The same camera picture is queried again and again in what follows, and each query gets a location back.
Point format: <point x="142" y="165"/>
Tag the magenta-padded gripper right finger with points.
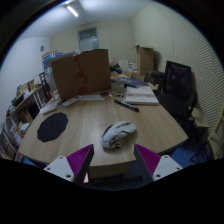
<point x="166" y="166"/>

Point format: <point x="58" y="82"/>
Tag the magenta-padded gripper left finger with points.
<point x="58" y="166"/>

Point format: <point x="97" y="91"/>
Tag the white and grey computer mouse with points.
<point x="117" y="134"/>

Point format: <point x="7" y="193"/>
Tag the black scalloped mouse pad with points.
<point x="51" y="127"/>

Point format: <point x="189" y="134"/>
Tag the flat white case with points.
<point x="49" y="108"/>

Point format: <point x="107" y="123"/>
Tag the black eyeglasses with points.
<point x="60" y="101"/>

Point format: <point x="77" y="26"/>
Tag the white remote control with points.
<point x="71" y="101"/>

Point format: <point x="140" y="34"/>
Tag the cluttered shelf unit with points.
<point x="20" y="106"/>

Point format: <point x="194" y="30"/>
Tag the black marker pen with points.
<point x="126" y="105"/>

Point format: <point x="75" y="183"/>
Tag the open white book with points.
<point x="141" y="96"/>

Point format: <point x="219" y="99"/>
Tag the white paper sheet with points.
<point x="93" y="97"/>

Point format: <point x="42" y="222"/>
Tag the black office chair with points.
<point x="178" y="83"/>

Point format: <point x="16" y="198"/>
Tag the blue book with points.
<point x="131" y="82"/>

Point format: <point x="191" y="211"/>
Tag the large brown cardboard box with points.
<point x="90" y="73"/>

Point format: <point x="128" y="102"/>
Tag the tall open cardboard box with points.
<point x="146" y="60"/>

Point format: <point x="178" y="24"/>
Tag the blue and white display cabinet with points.
<point x="50" y="57"/>

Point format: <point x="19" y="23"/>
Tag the window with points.
<point x="88" y="40"/>

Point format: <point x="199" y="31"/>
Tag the ceiling tube light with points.
<point x="72" y="11"/>

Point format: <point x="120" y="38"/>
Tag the round wall clock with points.
<point x="42" y="48"/>

